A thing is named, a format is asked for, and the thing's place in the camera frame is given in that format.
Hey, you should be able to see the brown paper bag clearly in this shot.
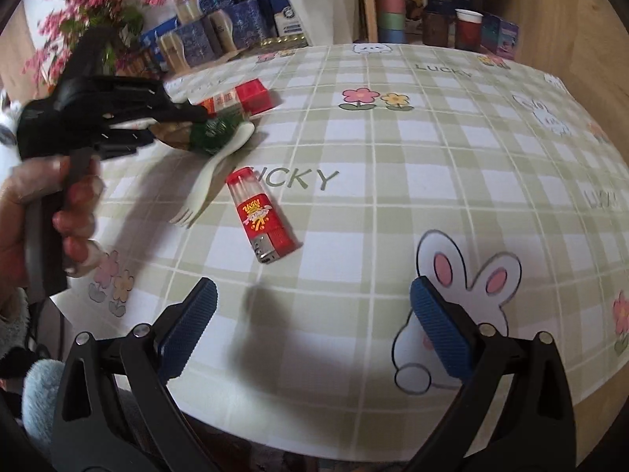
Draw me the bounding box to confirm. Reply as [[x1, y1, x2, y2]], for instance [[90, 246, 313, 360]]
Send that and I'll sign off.
[[149, 123, 193, 150]]

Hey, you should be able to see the cream plastic fork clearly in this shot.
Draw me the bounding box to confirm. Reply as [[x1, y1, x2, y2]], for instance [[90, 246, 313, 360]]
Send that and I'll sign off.
[[169, 120, 255, 227]]

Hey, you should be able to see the green snack wrapper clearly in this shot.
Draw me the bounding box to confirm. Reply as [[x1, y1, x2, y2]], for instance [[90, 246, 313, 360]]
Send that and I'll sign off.
[[188, 114, 246, 157]]

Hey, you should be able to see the red lighter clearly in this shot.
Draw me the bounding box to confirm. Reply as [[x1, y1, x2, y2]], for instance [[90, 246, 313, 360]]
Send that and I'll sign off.
[[226, 166, 296, 264]]

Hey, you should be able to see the red cigarette box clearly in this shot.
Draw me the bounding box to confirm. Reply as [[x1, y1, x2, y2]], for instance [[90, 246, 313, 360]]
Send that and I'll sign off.
[[199, 79, 275, 116]]

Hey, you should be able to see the left hand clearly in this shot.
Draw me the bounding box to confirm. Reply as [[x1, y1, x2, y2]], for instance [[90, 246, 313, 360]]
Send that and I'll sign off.
[[1, 157, 105, 305]]

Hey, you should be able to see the pink blossom flower arrangement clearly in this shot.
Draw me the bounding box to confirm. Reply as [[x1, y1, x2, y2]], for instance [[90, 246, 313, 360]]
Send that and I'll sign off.
[[24, 0, 166, 87]]

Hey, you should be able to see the gold blue gift box left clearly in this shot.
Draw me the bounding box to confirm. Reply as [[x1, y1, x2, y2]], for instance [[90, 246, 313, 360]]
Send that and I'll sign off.
[[158, 16, 224, 72]]

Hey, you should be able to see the gold blue gift box right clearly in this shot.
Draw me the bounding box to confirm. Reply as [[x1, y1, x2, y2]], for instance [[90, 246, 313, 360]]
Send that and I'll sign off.
[[209, 0, 271, 52]]

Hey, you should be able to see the green plaid rabbit tablecloth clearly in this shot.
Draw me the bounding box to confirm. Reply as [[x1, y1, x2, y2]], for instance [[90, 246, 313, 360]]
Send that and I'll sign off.
[[54, 45, 628, 461]]

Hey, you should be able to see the green gold decorative tray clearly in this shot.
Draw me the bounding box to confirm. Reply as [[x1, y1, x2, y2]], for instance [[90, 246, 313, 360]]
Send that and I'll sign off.
[[246, 34, 308, 54]]

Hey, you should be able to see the small blue purple box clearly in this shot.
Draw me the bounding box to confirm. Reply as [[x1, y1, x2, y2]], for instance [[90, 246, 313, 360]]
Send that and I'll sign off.
[[481, 13, 519, 60]]

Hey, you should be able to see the dark brown cup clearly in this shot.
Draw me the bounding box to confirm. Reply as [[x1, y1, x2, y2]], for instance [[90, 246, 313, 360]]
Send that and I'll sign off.
[[422, 12, 449, 48]]

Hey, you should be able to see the red cup white rim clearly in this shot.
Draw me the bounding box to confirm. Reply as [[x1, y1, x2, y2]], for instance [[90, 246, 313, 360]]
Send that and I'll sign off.
[[455, 9, 483, 51]]

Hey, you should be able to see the stack of pastel paper cups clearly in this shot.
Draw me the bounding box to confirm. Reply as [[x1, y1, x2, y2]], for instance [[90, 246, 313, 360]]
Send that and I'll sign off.
[[375, 0, 406, 44]]

